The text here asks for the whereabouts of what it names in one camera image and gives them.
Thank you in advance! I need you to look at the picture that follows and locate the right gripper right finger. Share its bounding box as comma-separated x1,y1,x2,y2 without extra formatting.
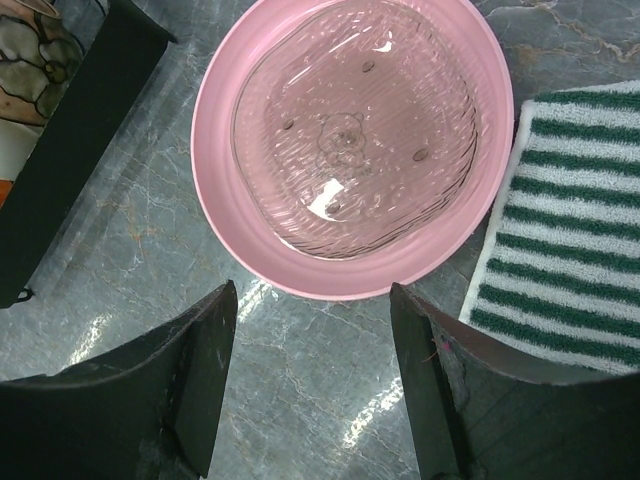
389,284,639,479

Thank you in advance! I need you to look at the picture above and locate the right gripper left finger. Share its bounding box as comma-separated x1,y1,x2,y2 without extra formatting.
1,282,238,479

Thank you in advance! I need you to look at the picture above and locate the orange mug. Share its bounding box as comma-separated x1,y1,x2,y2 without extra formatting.
0,180,13,207

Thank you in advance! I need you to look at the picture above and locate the pink plate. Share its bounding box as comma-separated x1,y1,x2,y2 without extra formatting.
191,1,514,301

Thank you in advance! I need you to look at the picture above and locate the clear glass plate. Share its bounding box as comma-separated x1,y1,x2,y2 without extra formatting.
230,1,481,260

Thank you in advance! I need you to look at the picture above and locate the brown bowl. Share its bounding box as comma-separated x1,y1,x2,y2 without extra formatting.
1,1,83,127

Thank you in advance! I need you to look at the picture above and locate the striped towel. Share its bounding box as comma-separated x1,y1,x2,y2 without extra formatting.
459,80,639,376

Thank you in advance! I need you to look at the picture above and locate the black wire dish rack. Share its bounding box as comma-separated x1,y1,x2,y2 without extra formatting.
1,1,175,308

